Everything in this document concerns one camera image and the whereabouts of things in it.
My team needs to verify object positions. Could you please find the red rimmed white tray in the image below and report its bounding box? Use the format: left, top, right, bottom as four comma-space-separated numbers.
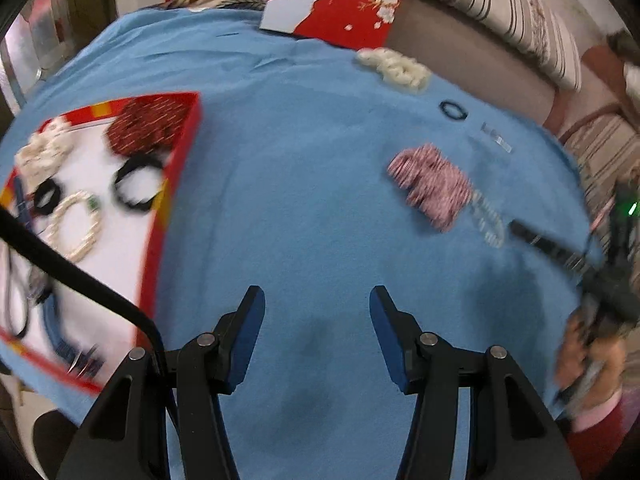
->
1, 91, 201, 395

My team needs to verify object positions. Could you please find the person's right hand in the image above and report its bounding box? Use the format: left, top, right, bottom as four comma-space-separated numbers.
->
554, 308, 626, 426

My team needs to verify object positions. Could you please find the blue lanyard strap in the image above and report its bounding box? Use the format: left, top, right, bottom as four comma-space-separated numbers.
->
12, 173, 106, 378

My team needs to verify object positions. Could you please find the clear bead bracelet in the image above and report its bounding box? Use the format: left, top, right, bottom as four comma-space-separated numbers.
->
470, 188, 508, 250

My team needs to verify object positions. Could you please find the black hair tie in tray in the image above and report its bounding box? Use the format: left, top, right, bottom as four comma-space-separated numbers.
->
32, 178, 63, 217

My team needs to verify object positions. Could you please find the patterned beige cloth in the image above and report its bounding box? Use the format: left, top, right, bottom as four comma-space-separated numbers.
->
157, 0, 267, 12

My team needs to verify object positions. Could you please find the black scrunchie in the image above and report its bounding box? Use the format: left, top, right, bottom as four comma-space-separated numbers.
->
112, 154, 164, 214

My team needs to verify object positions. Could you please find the black cord necklace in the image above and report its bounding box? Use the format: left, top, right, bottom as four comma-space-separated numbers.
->
2, 244, 57, 340

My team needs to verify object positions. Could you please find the silver hair clip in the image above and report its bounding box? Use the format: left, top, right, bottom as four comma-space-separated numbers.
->
480, 122, 513, 154

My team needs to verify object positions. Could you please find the pink striped scrunchie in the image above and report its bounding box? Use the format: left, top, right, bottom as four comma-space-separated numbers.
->
387, 143, 473, 232

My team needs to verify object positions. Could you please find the black cable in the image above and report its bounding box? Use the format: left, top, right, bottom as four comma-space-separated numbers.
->
0, 206, 179, 426

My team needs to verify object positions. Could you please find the small black hair tie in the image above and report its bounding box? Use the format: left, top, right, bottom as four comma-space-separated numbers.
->
439, 100, 470, 123

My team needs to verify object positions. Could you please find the blue bed sheet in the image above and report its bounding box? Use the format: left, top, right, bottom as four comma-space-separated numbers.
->
1, 10, 589, 479

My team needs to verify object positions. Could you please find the white cherry print scrunchie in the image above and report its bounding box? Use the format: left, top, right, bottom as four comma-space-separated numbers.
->
14, 115, 76, 194

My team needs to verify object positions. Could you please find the striped pillow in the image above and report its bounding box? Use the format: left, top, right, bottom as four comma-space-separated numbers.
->
409, 0, 640, 201

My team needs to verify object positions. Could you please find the cream fluffy scrunchie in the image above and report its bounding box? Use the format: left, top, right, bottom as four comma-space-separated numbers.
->
356, 48, 433, 92

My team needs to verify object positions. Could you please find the pearl bracelet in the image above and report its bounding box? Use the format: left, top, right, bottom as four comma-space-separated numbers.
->
45, 190, 104, 265

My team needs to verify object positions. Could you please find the red polka dot scrunchie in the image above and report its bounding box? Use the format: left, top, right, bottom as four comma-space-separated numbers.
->
106, 96, 190, 156

